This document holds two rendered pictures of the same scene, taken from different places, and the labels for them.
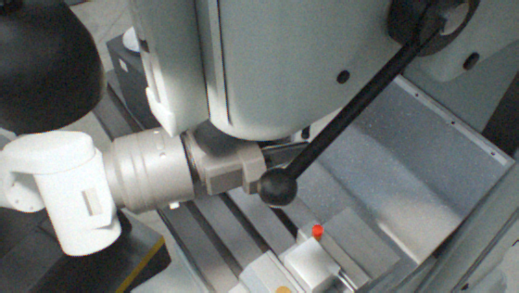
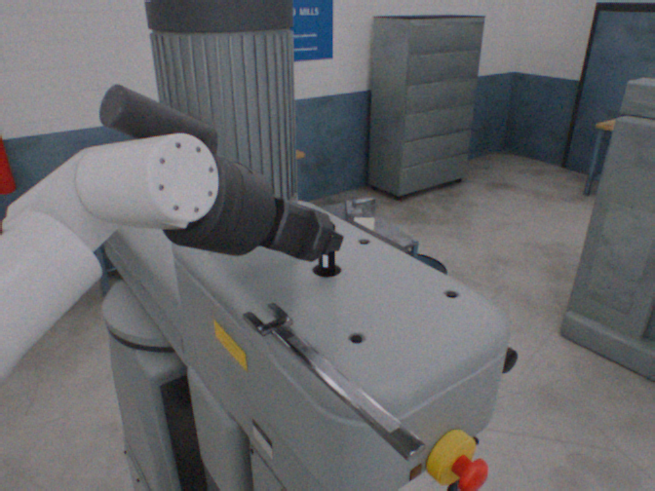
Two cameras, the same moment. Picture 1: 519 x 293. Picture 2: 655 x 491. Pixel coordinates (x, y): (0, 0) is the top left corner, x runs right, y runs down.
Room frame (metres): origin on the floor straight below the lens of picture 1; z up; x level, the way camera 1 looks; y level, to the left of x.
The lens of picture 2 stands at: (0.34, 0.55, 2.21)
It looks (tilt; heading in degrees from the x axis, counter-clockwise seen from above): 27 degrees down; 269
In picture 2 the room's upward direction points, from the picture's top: straight up
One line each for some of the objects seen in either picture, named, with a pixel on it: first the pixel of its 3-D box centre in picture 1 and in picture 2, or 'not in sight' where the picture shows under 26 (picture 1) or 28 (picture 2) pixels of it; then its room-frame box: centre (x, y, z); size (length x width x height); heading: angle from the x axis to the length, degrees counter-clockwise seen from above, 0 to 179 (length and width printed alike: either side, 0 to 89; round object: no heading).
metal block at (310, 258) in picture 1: (310, 270); not in sight; (0.26, -0.07, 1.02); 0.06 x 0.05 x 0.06; 37
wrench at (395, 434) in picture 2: not in sight; (323, 368); (0.34, 0.18, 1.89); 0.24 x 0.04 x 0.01; 126
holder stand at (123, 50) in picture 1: (170, 88); not in sight; (0.65, 0.19, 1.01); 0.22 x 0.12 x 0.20; 44
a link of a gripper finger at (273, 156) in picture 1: (284, 156); not in sight; (0.31, -0.03, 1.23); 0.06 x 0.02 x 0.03; 110
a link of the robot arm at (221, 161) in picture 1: (200, 158); not in sight; (0.31, 0.07, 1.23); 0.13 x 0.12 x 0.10; 20
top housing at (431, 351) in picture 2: not in sight; (320, 315); (0.35, -0.03, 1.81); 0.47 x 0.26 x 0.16; 126
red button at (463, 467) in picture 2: not in sight; (468, 472); (0.19, 0.19, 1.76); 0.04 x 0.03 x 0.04; 36
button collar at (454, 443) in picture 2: not in sight; (451, 457); (0.21, 0.17, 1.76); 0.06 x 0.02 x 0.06; 36
